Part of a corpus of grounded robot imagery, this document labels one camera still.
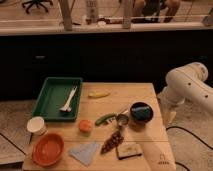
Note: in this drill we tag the person in background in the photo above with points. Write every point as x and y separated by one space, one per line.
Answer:
149 7

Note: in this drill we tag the green pepper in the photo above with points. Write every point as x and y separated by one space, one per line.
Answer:
103 118

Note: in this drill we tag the light blue cloth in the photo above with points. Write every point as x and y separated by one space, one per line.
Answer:
84 153

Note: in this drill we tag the orange bowl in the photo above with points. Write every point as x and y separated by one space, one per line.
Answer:
48 149

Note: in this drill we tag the green plastic tray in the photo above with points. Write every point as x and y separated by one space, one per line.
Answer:
53 95

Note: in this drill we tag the blue object in bowl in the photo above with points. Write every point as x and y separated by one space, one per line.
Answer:
141 113

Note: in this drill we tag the metal measuring cup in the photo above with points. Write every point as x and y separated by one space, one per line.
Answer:
122 118

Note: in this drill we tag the white spatula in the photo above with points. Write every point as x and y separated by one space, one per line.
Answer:
66 107

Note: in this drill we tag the black office chair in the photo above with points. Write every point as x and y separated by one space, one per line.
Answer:
38 3

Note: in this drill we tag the sponge with dark base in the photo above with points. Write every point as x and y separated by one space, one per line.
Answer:
126 150

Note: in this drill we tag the white paper cup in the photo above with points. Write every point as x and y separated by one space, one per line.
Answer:
36 125

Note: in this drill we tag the small orange cup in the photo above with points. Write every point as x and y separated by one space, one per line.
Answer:
85 126

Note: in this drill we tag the black bowl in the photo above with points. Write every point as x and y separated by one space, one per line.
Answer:
141 104

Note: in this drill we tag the bunch of dark grapes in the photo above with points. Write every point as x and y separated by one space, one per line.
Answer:
114 141

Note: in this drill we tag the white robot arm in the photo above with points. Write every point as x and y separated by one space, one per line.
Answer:
186 82

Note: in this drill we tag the yellow banana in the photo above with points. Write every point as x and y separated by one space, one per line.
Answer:
98 95

